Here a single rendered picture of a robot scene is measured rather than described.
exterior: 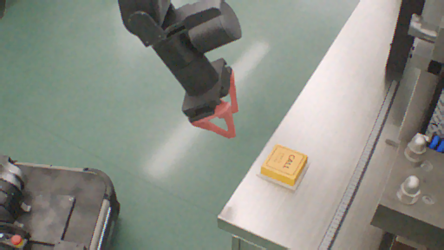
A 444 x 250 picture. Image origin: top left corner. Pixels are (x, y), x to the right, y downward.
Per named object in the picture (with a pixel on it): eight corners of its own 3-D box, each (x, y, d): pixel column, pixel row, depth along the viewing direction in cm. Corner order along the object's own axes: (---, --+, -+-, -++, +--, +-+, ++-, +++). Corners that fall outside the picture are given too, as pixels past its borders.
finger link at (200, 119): (252, 110, 77) (225, 70, 72) (250, 141, 72) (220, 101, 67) (218, 122, 80) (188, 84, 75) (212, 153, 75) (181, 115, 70)
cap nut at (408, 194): (399, 184, 69) (407, 166, 66) (419, 192, 68) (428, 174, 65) (394, 200, 67) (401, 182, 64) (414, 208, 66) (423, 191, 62)
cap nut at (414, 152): (406, 143, 75) (414, 125, 72) (425, 151, 74) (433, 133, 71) (401, 157, 73) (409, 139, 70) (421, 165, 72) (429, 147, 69)
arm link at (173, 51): (151, 26, 68) (142, 48, 64) (188, 8, 65) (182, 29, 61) (175, 58, 72) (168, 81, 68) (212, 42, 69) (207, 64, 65)
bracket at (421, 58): (388, 127, 97) (423, 8, 75) (414, 136, 95) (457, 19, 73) (382, 141, 94) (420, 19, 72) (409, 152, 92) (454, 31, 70)
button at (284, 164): (275, 150, 92) (276, 141, 90) (307, 162, 90) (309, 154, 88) (259, 174, 88) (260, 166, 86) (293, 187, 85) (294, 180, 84)
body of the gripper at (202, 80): (229, 64, 75) (205, 31, 71) (224, 106, 68) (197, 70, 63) (196, 78, 78) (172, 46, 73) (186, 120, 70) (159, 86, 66)
